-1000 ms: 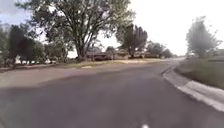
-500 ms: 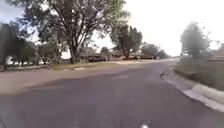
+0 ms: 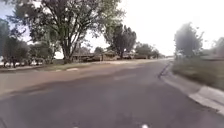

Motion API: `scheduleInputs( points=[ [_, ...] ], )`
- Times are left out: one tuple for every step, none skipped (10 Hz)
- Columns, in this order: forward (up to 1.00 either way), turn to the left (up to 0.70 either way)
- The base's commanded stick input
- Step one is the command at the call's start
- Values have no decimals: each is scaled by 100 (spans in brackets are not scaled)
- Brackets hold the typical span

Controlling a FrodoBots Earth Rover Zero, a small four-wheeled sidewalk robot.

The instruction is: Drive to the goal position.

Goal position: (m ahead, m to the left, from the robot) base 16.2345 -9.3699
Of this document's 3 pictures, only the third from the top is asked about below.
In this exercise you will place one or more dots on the row of trees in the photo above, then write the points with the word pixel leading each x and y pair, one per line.
pixel 13 50

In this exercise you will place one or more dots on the low building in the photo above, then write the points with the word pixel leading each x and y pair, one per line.
pixel 100 56

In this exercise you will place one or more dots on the robot's own part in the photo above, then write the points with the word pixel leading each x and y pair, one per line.
pixel 144 126

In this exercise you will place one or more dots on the grass verge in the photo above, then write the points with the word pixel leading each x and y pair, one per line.
pixel 196 70
pixel 63 66

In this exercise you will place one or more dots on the large spreading tree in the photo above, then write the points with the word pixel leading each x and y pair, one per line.
pixel 68 30

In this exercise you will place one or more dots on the dark tree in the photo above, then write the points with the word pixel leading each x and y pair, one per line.
pixel 144 50
pixel 187 40
pixel 121 40

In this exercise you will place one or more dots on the grey asphalt road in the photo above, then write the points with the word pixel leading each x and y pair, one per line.
pixel 110 96

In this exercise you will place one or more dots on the pale concrete kerb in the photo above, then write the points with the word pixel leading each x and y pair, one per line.
pixel 206 95

